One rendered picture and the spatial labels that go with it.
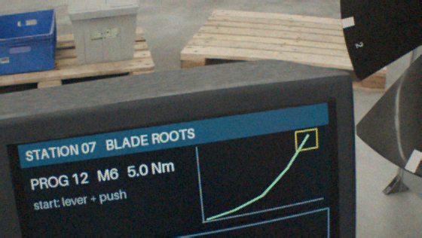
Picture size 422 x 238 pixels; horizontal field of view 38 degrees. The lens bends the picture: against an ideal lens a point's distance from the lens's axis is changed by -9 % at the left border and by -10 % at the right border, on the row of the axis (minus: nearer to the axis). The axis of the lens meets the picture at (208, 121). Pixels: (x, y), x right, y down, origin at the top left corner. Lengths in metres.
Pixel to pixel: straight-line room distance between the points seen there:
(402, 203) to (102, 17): 1.94
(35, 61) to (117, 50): 0.49
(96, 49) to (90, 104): 3.41
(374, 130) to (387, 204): 1.71
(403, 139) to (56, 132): 0.72
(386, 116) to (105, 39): 2.84
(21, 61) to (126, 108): 3.42
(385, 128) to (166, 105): 0.69
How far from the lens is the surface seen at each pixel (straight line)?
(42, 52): 3.71
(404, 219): 2.60
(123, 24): 3.68
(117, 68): 3.64
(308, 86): 0.34
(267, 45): 3.98
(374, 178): 2.87
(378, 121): 0.99
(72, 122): 0.31
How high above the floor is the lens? 1.38
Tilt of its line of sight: 25 degrees down
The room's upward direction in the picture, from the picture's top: 1 degrees counter-clockwise
